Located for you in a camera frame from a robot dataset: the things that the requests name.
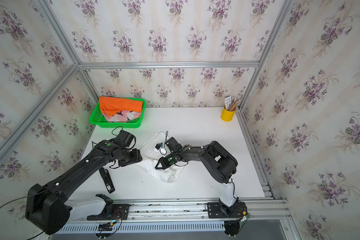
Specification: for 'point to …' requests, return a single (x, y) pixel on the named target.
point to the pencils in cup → (230, 105)
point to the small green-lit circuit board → (107, 226)
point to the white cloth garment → (150, 159)
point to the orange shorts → (110, 106)
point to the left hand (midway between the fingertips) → (141, 160)
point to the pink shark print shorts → (125, 115)
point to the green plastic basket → (97, 118)
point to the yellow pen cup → (227, 115)
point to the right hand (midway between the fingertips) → (158, 168)
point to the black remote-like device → (107, 179)
